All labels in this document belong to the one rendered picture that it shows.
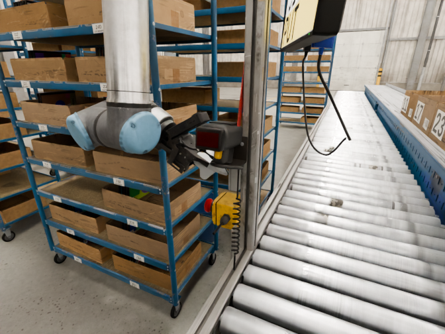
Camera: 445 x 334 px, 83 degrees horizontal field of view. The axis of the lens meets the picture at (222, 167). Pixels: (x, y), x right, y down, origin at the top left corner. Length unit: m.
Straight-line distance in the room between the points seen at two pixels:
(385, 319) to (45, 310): 1.59
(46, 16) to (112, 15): 0.81
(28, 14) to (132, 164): 0.75
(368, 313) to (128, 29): 0.71
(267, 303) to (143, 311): 1.08
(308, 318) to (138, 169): 0.85
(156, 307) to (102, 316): 0.27
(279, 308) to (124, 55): 0.58
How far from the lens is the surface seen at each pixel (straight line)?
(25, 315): 1.84
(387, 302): 0.70
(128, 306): 1.64
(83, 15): 1.22
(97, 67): 1.18
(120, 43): 0.56
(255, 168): 0.59
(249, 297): 0.60
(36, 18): 1.42
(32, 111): 1.62
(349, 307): 0.64
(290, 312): 0.59
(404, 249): 0.86
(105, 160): 1.27
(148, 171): 1.12
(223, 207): 0.65
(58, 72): 1.38
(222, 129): 0.49
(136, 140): 0.54
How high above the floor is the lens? 1.19
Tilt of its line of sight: 21 degrees down
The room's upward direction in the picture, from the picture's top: straight up
